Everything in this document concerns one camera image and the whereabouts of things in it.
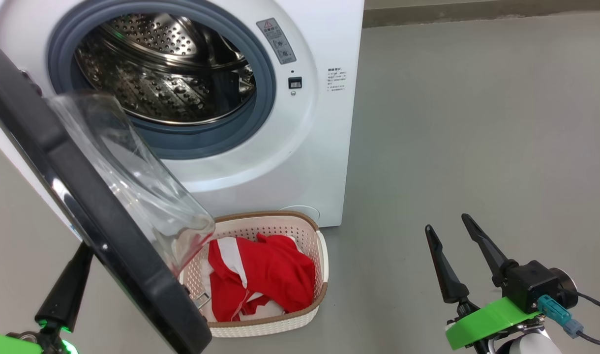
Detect black round washing machine door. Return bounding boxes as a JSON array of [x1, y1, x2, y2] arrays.
[[0, 37, 216, 354]]

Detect teal right cable connector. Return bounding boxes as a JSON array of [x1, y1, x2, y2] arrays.
[[537, 295, 585, 339]]

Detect red and white garment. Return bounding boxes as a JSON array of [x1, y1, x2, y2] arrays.
[[201, 233, 317, 323]]

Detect steel washing machine drum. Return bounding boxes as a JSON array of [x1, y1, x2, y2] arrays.
[[74, 13, 257, 126]]

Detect grey warning sticker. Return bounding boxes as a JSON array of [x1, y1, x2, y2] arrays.
[[256, 18, 297, 65]]

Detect cream perforated laundry basket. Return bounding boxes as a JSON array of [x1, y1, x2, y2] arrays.
[[179, 211, 329, 338]]

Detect white washing machine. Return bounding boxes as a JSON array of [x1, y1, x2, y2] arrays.
[[0, 0, 365, 233]]

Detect grey rubber door gasket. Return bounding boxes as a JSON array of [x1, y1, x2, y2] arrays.
[[47, 0, 277, 161]]

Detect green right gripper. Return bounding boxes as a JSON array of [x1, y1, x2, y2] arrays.
[[424, 213, 546, 351]]

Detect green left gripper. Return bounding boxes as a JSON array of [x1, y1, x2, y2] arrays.
[[0, 242, 94, 354]]

